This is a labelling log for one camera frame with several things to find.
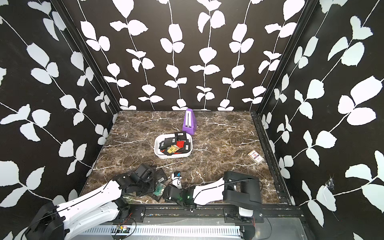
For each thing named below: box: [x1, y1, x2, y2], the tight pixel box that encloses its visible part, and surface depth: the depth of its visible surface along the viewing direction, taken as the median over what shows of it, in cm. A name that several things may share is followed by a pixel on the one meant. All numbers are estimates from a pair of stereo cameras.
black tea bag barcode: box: [174, 131, 187, 141], surface depth 101 cm
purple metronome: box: [182, 108, 198, 135], surface depth 103 cm
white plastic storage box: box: [154, 133, 193, 159], surface depth 97 cm
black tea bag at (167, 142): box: [158, 136, 178, 150], surface depth 99 cm
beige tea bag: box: [166, 144, 181, 154], surface depth 94 cm
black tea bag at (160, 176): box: [154, 168, 168, 186], surface depth 88 cm
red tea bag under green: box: [176, 140, 185, 148], surface depth 97 cm
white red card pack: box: [247, 149, 265, 166], surface depth 95 cm
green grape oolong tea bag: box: [153, 182, 167, 197], surface depth 83 cm
